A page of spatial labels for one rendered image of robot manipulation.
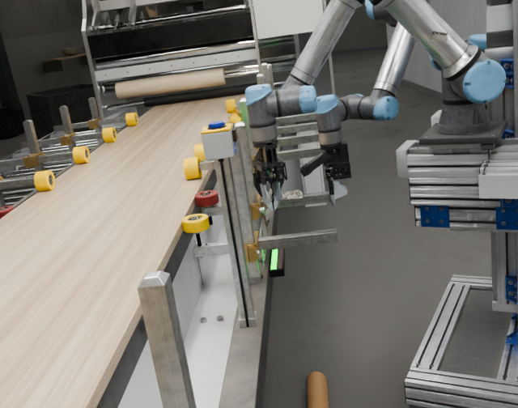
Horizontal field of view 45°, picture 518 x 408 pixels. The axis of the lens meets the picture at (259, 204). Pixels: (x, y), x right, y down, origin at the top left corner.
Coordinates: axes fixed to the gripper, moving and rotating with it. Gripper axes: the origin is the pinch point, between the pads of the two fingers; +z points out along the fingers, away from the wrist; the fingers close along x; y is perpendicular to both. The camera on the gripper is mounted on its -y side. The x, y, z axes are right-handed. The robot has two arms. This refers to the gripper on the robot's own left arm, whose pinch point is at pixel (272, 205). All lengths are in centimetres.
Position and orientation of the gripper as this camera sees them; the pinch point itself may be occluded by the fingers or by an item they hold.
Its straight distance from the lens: 182.8
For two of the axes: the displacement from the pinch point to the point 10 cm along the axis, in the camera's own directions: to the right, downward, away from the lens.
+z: 1.4, 9.5, 2.9
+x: 9.5, -2.1, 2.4
